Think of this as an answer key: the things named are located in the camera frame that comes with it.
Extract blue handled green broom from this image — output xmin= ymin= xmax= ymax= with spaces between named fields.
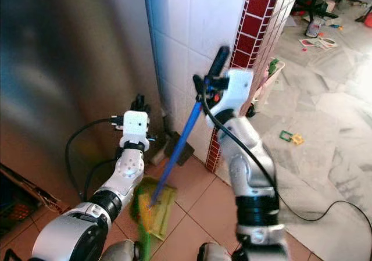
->
xmin=131 ymin=45 xmax=231 ymax=260

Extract dark floor block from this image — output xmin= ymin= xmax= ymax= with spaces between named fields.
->
xmin=150 ymin=127 xmax=195 ymax=167

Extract green and yellow floor toy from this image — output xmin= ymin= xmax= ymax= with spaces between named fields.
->
xmin=278 ymin=130 xmax=305 ymax=146

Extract white tiled red trimmed counter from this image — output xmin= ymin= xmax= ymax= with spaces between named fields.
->
xmin=143 ymin=0 xmax=303 ymax=173

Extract stainless steel fridge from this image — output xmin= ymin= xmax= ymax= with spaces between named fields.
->
xmin=0 ymin=0 xmax=164 ymax=205

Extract white and red paper sheets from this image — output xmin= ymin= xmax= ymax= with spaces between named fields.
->
xmin=298 ymin=35 xmax=339 ymax=50

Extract grey slipper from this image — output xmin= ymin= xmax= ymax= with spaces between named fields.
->
xmin=305 ymin=17 xmax=324 ymax=38

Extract black chair base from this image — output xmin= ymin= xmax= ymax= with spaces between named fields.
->
xmin=293 ymin=0 xmax=362 ymax=20

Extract grey robot leg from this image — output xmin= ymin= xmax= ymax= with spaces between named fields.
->
xmin=196 ymin=242 xmax=235 ymax=261
xmin=100 ymin=239 xmax=142 ymax=261

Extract dark crate with cardboard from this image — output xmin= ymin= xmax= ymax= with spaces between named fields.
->
xmin=0 ymin=163 xmax=66 ymax=245

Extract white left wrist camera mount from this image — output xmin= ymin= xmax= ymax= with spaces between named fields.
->
xmin=119 ymin=110 xmax=151 ymax=152

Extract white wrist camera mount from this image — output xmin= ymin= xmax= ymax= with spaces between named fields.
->
xmin=119 ymin=110 xmax=151 ymax=152
xmin=214 ymin=69 xmax=254 ymax=126

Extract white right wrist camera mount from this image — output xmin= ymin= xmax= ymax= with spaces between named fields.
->
xmin=214 ymin=69 xmax=254 ymax=126

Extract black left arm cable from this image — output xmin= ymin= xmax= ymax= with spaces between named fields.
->
xmin=65 ymin=117 xmax=121 ymax=201

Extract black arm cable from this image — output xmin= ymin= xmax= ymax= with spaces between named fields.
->
xmin=200 ymin=88 xmax=372 ymax=239
xmin=65 ymin=117 xmax=121 ymax=201

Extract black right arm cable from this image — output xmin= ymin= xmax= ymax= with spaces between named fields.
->
xmin=200 ymin=88 xmax=372 ymax=239

